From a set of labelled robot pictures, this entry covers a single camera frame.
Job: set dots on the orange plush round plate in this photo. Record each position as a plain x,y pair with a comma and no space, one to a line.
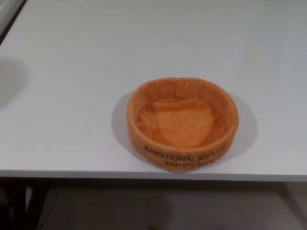
182,124

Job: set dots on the dark table leg frame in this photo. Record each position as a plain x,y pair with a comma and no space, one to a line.
14,206

